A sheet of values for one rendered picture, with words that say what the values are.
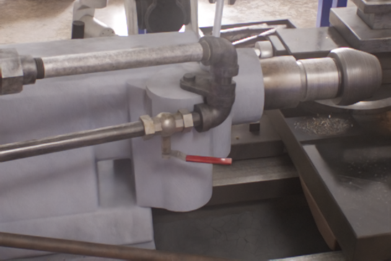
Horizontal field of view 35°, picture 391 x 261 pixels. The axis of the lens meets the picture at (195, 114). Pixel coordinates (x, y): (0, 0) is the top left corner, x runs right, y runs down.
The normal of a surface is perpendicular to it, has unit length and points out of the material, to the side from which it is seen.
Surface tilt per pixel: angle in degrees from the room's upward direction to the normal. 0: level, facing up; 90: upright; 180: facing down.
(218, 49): 63
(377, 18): 90
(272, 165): 0
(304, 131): 0
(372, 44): 90
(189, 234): 9
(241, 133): 0
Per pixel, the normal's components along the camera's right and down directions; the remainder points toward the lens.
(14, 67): 0.47, -0.13
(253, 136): 0.00, -0.86
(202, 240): 0.22, -0.69
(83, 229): 0.16, 0.03
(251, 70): 0.14, -0.36
